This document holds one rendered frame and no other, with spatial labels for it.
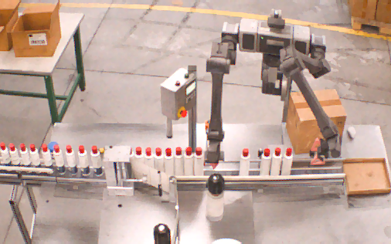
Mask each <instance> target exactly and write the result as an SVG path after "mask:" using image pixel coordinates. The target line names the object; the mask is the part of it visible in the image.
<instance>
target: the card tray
mask: <svg viewBox="0 0 391 244"><path fill-rule="evenodd" d="M342 166H343V169H344V174H345V184H346V188H347V195H369V194H379V193H389V192H391V180H390V175H389V169H388V167H387V162H386V158H346V159H345V160H344V161H343V162H342Z"/></svg>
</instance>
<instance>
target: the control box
mask: <svg viewBox="0 0 391 244"><path fill-rule="evenodd" d="M185 73H187V70H186V69H183V68H180V69H179V70H178V71H176V72H174V73H173V74H172V76H170V77H169V78H168V79H167V80H166V81H165V82H164V83H162V84H160V96H161V114H163V115H165V116H166V117H168V118H170V119H172V120H174V121H177V120H179V119H180V118H181V117H182V115H181V114H180V112H181V111H182V110H187V111H188V110H190V109H191V108H192V107H194V106H195V105H196V96H195V97H194V98H193V99H191V100H190V101H189V102H188V103H187V104H186V105H185V98H186V97H187V96H188V95H191V94H192V93H193V92H194V90H196V75H194V74H193V73H192V74H189V78H188V79H187V80H185V79H184V74H185ZM193 80H195V89H194V90H193V91H192V92H191V93H189V94H188V95H187V96H185V87H186V86H188V85H189V84H190V83H191V82H192V81H193ZM175 81H180V83H181V86H175Z"/></svg>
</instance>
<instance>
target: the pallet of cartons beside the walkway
mask: <svg viewBox="0 0 391 244"><path fill-rule="evenodd" d="M347 4H348V10H349V15H350V17H351V20H352V29H353V30H358V31H361V29H360V28H361V26H362V24H366V25H374V26H376V27H378V29H379V34H380V35H384V36H391V0H347Z"/></svg>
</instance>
